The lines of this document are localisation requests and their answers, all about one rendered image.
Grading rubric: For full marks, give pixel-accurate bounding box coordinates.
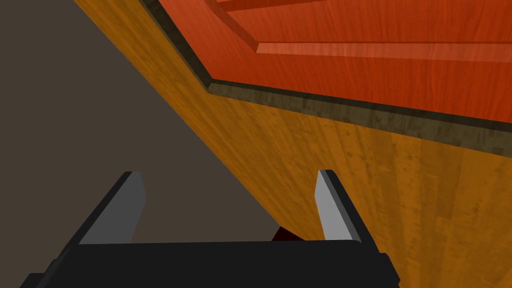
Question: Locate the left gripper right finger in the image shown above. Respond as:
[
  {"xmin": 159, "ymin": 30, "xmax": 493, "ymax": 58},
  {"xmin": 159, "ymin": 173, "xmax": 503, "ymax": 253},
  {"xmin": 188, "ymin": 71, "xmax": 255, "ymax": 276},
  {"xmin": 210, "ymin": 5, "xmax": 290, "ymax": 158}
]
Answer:
[{"xmin": 313, "ymin": 169, "xmax": 375, "ymax": 244}]

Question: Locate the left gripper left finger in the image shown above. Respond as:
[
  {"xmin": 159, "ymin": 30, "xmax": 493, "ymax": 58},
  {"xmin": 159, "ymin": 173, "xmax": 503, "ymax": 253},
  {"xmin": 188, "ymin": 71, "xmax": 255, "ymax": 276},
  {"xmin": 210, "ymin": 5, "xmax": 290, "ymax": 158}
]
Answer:
[{"xmin": 68, "ymin": 171, "xmax": 147, "ymax": 246}]

